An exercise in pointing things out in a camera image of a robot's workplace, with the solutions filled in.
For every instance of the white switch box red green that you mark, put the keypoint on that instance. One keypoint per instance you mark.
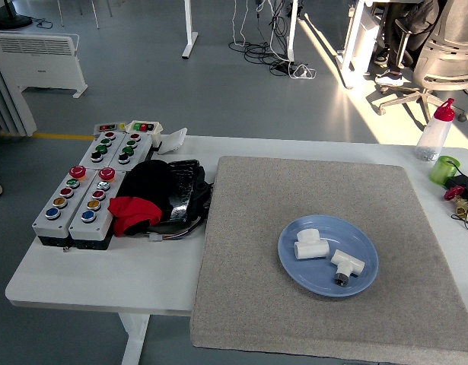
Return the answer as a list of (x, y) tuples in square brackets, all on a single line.
[(156, 131)]

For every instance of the grey office chair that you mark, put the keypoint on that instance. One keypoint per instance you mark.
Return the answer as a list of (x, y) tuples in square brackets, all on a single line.
[(446, 57)]

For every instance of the clear squeeze bottle red cap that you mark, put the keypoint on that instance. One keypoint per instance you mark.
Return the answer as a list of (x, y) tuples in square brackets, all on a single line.
[(432, 140)]

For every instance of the blue plate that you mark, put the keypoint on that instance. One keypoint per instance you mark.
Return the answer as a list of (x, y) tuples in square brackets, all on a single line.
[(317, 278)]

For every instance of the white desk leg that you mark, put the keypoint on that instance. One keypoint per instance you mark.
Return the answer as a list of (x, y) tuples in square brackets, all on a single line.
[(189, 38), (291, 38)]

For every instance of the white desk frame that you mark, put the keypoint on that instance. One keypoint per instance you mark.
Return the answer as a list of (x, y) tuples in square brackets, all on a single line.
[(354, 45)]

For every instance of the white table leg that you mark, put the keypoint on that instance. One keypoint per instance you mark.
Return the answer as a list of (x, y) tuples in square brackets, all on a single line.
[(132, 338)]

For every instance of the plain white tee pipe fitting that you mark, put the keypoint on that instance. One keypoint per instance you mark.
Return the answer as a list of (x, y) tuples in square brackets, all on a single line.
[(311, 251)]

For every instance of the glossy black pedal device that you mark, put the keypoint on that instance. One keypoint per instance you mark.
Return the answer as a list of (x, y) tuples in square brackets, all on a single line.
[(183, 190)]

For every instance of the grey-brown mat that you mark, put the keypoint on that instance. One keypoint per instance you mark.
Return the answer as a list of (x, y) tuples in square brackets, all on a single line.
[(256, 228)]

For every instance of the red cloth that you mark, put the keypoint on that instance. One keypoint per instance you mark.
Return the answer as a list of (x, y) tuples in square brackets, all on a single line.
[(130, 211)]

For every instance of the black power adapter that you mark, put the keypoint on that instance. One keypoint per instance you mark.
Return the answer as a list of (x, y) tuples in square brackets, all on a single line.
[(463, 181)]

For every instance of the small grey rocker switch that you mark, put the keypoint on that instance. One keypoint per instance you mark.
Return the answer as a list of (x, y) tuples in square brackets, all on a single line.
[(105, 127)]

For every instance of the black fan base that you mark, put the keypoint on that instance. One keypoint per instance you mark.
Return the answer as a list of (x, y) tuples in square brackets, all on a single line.
[(11, 19)]

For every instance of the black cloth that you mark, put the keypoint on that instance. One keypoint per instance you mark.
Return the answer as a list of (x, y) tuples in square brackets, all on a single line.
[(149, 182)]

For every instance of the grey four-button control box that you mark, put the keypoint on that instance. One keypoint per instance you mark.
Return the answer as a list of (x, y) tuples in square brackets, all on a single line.
[(141, 146)]

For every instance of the green plastic cup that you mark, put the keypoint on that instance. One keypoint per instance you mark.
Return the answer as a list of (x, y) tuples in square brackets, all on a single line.
[(440, 173)]

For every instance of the white tee fitting metal thread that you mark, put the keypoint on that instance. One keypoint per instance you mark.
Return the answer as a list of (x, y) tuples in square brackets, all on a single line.
[(349, 262)]

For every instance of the white plastic cover piece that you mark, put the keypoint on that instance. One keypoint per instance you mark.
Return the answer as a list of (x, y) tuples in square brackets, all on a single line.
[(172, 141)]

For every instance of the grey emergency-stop button box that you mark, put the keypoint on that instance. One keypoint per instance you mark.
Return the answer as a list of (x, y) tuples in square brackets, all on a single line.
[(78, 229), (42, 225)]

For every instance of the white panel heater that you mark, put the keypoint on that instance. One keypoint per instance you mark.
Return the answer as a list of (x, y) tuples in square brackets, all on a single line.
[(43, 64)]

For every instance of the seated person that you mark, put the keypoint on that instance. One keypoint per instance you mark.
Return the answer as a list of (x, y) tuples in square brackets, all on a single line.
[(397, 49)]

